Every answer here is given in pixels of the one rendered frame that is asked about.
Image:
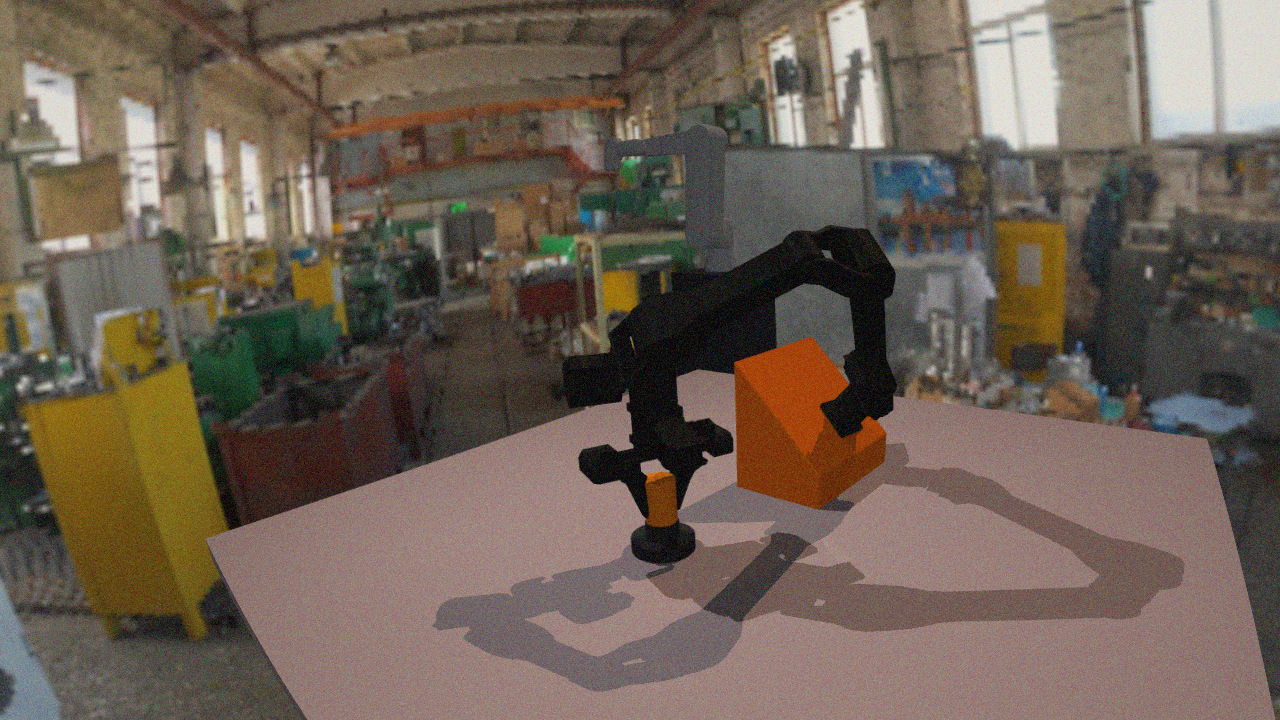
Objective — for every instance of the orange knob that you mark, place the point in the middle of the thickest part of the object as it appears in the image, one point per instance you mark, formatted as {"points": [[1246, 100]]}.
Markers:
{"points": [[662, 499]]}

